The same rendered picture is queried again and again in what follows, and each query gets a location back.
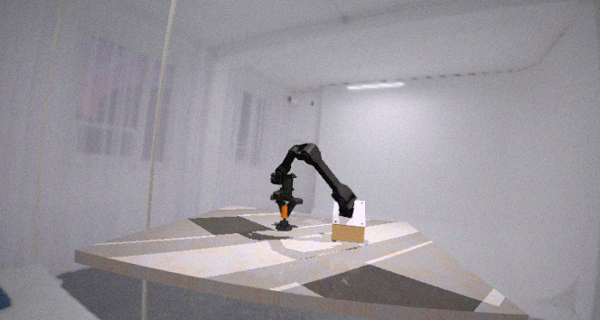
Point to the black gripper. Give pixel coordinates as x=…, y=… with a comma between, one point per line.
x=292, y=201

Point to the black shaft on round pedestal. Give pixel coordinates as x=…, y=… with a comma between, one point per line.
x=283, y=226

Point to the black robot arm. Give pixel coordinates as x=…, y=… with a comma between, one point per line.
x=311, y=154

